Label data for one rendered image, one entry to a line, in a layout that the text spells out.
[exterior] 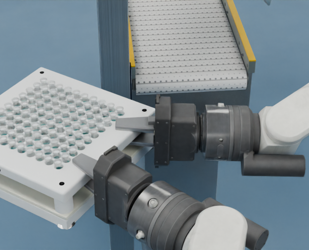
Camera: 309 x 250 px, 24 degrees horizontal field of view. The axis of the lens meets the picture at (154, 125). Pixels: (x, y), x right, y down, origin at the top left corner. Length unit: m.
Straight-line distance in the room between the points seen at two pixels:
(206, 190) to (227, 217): 1.10
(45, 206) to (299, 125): 0.39
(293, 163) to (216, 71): 0.58
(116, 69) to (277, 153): 0.49
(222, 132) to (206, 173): 0.88
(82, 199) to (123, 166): 0.10
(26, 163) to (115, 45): 0.48
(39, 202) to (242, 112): 0.33
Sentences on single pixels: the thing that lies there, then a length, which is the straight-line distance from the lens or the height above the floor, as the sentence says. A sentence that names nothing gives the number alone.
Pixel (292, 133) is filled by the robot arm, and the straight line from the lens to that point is 1.10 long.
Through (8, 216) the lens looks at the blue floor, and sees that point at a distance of 2.53.
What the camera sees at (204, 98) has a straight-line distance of 1.70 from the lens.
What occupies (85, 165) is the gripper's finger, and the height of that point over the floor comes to 1.05.
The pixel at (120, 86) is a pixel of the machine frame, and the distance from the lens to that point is 1.54.
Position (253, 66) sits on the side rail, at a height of 0.86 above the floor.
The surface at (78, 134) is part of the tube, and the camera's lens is 1.12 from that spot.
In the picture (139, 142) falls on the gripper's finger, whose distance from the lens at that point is 1.13.
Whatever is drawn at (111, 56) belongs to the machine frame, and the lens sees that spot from 1.50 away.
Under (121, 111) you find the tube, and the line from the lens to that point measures 1.15.
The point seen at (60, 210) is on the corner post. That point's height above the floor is 1.00.
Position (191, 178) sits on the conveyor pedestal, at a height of 0.43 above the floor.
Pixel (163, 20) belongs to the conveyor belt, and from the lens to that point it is 1.86.
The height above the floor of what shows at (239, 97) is 0.76.
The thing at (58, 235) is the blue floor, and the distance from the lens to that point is 2.44.
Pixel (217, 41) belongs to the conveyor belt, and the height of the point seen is 0.83.
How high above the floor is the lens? 1.72
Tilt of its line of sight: 37 degrees down
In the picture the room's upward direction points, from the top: straight up
